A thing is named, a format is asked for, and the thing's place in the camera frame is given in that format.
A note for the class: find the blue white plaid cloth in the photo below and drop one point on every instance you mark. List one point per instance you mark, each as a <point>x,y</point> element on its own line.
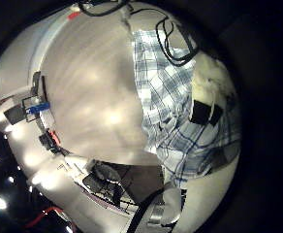
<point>161,97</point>

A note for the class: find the grey round fan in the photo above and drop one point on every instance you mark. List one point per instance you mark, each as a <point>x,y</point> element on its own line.
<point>106,171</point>

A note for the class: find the red tape strip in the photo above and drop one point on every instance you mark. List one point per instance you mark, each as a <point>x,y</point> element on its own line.
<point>73,15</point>

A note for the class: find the black table-edge device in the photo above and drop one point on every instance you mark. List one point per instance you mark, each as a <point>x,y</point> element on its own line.
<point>46,142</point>

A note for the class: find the blue tape strip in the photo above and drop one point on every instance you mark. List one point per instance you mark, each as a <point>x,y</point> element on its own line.
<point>38,107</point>

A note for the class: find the dark grey panel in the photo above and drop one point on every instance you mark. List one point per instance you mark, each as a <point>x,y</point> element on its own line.
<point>15,114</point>

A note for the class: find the black metal frame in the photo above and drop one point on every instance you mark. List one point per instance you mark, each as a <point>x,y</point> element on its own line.
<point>35,97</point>

